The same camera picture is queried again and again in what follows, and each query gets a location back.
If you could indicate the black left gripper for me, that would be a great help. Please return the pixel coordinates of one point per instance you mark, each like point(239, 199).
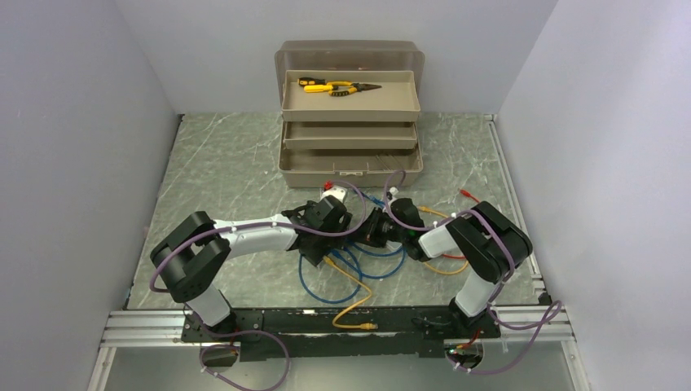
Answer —
point(342, 224)

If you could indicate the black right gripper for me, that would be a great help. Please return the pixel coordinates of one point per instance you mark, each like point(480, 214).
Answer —
point(367, 234)

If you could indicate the black network switch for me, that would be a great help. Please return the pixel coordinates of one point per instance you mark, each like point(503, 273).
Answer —
point(315, 254)

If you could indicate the blue ethernet cable long loop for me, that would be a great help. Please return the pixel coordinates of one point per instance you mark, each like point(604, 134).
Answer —
point(325, 284)

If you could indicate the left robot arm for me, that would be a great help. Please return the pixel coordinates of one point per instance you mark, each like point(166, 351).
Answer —
point(189, 258)

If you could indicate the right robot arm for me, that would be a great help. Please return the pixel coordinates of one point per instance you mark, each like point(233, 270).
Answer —
point(493, 246)

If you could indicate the beige plastic toolbox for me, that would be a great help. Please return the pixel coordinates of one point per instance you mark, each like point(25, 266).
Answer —
point(363, 137)

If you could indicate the yellow black pliers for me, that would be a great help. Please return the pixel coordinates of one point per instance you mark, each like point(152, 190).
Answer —
point(340, 88)

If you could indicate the yellow black screwdriver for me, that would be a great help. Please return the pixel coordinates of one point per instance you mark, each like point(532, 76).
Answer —
point(310, 81)

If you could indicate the aluminium frame rail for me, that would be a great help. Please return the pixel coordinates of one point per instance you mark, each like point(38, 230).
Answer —
point(226, 164)

